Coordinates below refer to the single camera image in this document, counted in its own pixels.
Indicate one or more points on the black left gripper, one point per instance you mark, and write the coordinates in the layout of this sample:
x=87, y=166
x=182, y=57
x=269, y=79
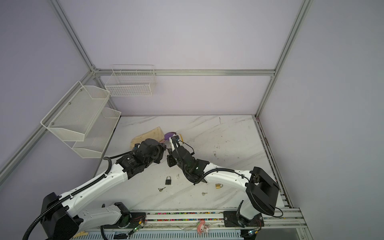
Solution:
x=161, y=149

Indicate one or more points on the black padlock silver shackle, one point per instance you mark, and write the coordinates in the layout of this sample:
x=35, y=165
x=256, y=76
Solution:
x=171, y=161

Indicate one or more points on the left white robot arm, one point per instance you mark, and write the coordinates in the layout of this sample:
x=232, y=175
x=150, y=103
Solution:
x=63, y=216

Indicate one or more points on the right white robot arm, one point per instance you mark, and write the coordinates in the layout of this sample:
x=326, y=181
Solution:
x=261, y=190

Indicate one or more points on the black padlock near centre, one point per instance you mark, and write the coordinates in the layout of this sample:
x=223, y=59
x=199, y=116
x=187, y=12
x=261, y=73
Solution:
x=168, y=181

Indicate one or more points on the pink toy figure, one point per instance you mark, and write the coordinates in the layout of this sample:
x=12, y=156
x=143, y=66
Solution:
x=202, y=228

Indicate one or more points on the white mesh two-tier shelf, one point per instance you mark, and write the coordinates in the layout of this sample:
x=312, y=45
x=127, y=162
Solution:
x=83, y=121

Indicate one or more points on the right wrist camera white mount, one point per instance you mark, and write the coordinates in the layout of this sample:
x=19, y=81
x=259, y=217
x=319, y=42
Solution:
x=176, y=141

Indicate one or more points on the purple trowel pink handle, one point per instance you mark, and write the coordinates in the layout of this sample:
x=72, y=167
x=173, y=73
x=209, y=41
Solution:
x=168, y=136

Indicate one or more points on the white wire basket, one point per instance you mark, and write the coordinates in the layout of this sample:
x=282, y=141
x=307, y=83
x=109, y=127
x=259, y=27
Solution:
x=132, y=81

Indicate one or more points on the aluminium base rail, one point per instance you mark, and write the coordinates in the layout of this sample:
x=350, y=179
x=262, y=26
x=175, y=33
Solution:
x=182, y=225

